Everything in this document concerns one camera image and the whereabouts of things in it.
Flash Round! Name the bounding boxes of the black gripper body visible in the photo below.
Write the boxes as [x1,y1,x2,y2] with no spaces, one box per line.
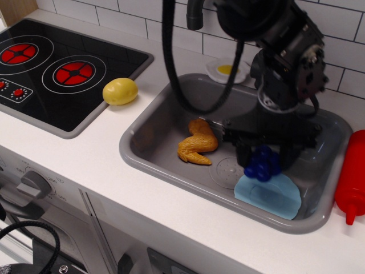
[222,96,322,150]

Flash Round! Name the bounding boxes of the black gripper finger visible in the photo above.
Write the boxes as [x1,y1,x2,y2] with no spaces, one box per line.
[279,145,303,171]
[236,143,252,168]

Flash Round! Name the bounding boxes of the blue toy blueberries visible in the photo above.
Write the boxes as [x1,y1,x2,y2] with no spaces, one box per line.
[244,145,282,182]

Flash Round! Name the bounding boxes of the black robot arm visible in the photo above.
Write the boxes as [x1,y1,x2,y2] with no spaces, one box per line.
[215,1,328,168]

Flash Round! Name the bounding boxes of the light blue toy plate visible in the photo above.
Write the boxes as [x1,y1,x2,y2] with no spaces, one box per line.
[234,174,302,220]

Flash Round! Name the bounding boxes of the grey toy sink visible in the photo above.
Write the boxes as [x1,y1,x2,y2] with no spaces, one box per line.
[119,86,352,234]

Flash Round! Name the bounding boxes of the toy fried chicken wing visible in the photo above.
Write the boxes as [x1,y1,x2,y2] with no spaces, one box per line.
[177,118,218,166]

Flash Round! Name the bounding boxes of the red ketchup bottle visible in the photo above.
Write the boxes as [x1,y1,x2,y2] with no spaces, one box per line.
[335,130,364,225]

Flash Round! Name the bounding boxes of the toy fried egg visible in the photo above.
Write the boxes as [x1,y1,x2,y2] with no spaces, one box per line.
[205,58,250,84]

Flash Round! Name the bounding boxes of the dark grey faucet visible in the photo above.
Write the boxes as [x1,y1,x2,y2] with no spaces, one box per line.
[186,0,205,31]

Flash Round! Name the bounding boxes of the yellow toy potato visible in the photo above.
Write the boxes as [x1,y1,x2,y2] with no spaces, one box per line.
[102,78,139,106]

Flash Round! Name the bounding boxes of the toy oven front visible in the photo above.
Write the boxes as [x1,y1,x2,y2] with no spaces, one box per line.
[1,147,198,273]

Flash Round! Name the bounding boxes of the black toy stove top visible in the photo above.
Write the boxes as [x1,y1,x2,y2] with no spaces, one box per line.
[1,19,153,139]

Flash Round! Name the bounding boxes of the grey oven knob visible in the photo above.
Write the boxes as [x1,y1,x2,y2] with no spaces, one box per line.
[17,171,51,199]

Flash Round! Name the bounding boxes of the wooden panel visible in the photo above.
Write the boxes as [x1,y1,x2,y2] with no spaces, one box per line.
[0,0,38,27]

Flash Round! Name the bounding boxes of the black braided cable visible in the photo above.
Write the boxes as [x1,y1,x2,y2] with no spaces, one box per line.
[161,0,246,114]
[0,220,62,274]

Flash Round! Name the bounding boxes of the black braided cable lower left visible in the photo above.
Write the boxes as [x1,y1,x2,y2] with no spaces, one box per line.
[0,220,62,274]

